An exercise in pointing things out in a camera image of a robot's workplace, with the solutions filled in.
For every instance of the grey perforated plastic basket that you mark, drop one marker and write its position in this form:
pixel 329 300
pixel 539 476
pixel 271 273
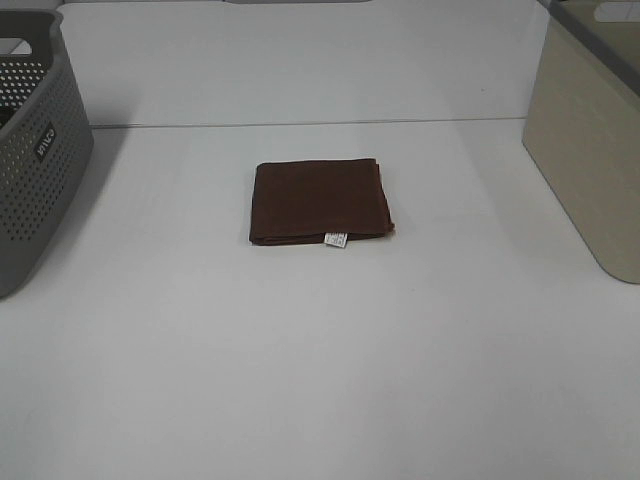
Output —
pixel 46 141

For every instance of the brown towel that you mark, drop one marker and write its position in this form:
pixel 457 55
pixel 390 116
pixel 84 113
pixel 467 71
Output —
pixel 299 202

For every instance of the beige plastic storage bin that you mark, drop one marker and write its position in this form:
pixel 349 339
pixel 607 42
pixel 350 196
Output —
pixel 582 127

